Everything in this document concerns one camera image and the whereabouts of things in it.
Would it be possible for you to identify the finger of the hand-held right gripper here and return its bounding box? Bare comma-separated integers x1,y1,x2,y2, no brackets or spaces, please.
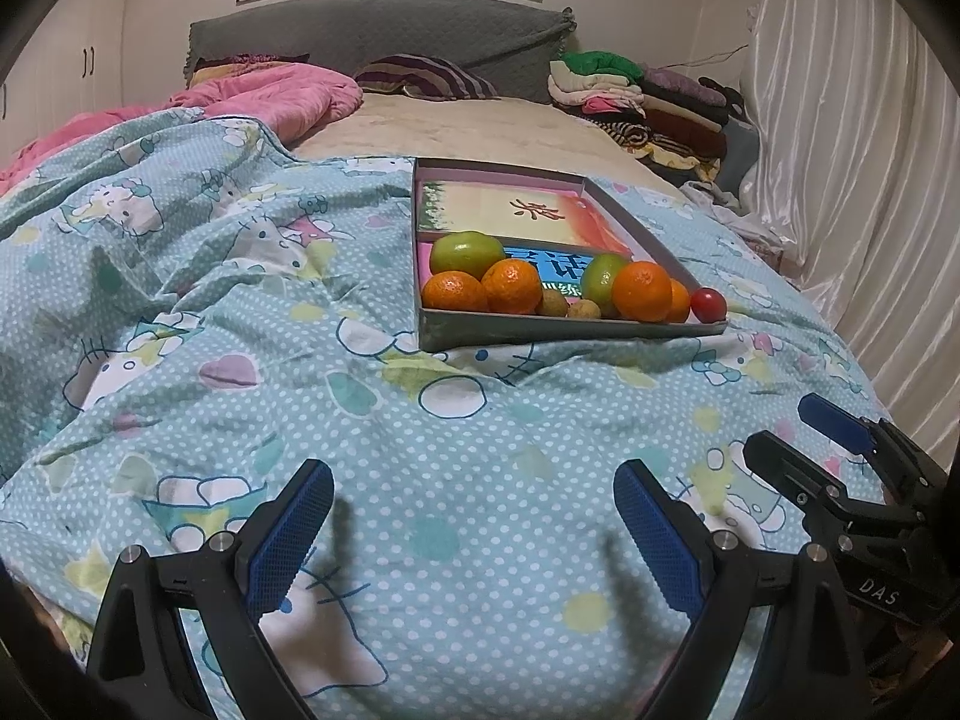
799,394,942,503
744,431,927,533

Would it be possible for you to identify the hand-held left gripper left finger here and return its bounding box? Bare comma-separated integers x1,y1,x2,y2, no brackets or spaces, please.
86,457,336,720

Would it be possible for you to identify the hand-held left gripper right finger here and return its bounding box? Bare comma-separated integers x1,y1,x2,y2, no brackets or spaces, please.
613,457,875,720

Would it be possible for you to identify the large green jujube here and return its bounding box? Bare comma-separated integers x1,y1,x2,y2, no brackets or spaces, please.
581,253,631,316

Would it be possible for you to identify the shallow grey cardboard box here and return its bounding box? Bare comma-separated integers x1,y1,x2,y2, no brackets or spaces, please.
411,157,730,353

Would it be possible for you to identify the small green jujube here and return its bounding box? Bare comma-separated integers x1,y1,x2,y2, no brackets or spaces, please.
429,231,506,280

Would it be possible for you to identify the blue cartoon cat blanket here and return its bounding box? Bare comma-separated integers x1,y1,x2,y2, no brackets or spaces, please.
0,109,893,720

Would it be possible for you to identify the pink floral cloth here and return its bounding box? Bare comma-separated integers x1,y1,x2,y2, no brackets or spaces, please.
739,221,800,278

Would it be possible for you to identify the white crumpled cloth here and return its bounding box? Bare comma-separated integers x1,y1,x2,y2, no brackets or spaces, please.
679,180,758,222

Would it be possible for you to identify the white satin curtain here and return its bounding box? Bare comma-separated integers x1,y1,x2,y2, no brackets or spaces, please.
739,0,960,466

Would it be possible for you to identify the grey blue cushion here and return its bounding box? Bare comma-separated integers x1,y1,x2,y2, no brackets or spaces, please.
716,116,762,196

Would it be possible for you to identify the pile of folded clothes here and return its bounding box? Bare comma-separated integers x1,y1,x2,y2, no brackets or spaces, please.
547,51,751,181

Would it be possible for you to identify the cream and orange book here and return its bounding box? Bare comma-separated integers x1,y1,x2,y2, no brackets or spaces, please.
418,181,638,252

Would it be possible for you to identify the green folded garment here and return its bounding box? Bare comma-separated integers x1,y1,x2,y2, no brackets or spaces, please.
562,51,644,83

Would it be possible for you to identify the pink quilt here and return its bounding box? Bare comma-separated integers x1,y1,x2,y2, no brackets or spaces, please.
0,64,365,196

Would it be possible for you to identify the beige bed sheet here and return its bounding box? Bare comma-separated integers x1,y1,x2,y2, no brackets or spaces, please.
289,90,683,200

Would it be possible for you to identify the dark patterned pillow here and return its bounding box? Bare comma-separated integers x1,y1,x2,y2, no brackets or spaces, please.
191,52,312,87

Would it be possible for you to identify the purple striped pillow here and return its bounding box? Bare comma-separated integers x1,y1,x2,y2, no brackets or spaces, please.
352,54,500,102

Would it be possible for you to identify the grey padded headboard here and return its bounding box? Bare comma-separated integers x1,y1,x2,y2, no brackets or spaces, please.
182,0,578,106

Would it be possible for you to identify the white wardrobe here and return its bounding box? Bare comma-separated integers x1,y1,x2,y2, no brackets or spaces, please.
0,0,136,136

